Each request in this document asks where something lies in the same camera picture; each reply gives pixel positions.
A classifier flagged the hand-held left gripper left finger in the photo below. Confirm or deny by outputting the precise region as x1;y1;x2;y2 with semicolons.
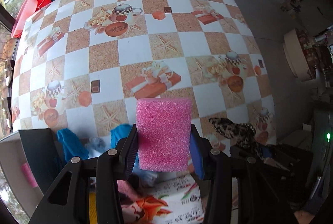
29;124;138;224

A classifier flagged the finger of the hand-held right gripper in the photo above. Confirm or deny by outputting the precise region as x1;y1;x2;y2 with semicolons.
230;145;291;176
261;145;313;162

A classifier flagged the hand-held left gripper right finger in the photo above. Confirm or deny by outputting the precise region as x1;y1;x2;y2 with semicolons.
189;124;297;224

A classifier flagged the leopard print cloth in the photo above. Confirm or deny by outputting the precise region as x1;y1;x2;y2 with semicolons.
209;117;266;162

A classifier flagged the pink sponge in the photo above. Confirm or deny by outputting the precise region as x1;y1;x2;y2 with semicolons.
136;98;192;172
21;164;39;188

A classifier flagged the white storage box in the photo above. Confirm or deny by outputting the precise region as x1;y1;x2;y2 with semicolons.
0;128;91;214

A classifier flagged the red printed carton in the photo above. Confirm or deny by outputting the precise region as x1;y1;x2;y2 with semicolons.
118;173;209;224

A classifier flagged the round cream coffee table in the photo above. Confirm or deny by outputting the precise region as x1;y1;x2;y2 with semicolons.
283;28;316;81

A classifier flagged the checkered tablecloth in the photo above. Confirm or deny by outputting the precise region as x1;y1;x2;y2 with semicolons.
12;0;277;162

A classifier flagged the pink plastic basin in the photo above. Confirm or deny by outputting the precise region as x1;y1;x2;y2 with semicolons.
12;0;39;38

